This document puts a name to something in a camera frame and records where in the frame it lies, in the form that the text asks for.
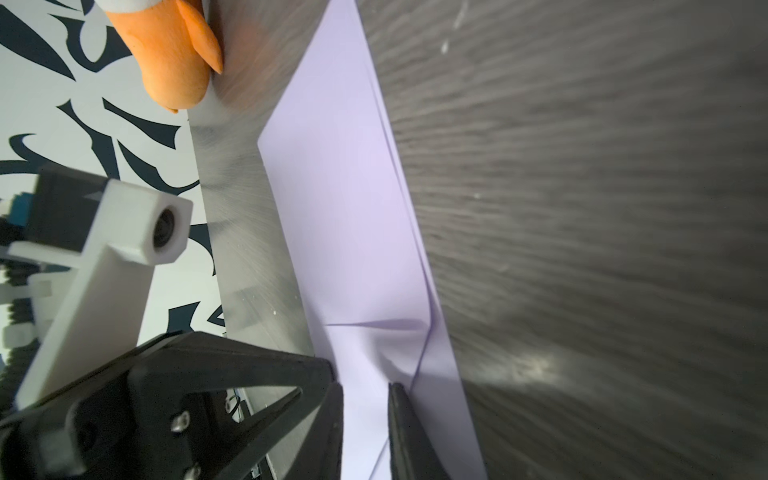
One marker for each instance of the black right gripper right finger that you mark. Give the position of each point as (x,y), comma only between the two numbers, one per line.
(412,455)

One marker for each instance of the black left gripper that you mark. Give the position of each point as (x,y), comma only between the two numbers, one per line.
(160,412)

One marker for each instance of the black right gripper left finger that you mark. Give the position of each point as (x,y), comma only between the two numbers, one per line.
(320,456)

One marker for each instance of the lilac square paper sheet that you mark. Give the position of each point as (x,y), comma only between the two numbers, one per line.
(360,263)

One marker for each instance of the orange shark plush toy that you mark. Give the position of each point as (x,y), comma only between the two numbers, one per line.
(173,44)

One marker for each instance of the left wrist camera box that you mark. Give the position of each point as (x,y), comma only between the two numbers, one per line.
(105,238)

